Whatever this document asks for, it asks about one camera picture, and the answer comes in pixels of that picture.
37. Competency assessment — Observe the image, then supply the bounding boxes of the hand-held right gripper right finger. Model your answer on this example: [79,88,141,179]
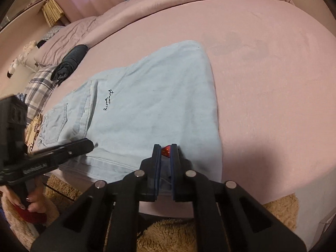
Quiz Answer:
[171,144,307,252]

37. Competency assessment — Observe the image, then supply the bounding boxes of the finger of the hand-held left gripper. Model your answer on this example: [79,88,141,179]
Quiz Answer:
[26,138,94,164]

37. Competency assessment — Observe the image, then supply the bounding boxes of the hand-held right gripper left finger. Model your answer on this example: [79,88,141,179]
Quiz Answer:
[30,144,162,252]

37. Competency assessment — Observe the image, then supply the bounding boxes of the light blue strawberry pants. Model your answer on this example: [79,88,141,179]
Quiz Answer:
[37,40,225,193]

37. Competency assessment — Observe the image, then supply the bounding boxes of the person's left hand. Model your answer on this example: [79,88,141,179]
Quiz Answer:
[3,177,50,214]

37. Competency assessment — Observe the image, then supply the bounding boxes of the yellow printed cloth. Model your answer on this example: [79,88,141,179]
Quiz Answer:
[25,112,44,154]

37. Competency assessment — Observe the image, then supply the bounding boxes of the plaid pillow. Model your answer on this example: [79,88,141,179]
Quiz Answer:
[22,64,59,121]

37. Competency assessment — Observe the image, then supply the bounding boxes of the beige shaggy rug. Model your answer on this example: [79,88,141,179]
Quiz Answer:
[0,175,300,252]

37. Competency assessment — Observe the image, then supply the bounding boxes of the white plush toy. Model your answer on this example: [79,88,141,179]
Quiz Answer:
[7,40,37,75]

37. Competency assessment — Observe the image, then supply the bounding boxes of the dark folded garment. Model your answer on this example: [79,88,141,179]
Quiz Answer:
[50,45,88,86]

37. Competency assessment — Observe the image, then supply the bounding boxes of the pink bed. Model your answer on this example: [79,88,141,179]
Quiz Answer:
[0,0,336,219]

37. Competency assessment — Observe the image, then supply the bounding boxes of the blue checked cloth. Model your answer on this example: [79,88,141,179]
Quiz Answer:
[42,26,66,42]

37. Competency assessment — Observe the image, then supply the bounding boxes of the white shelf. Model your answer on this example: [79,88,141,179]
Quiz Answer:
[0,0,46,34]

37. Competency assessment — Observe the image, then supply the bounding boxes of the yellow striped hanging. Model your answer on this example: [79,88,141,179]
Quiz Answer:
[41,0,65,27]

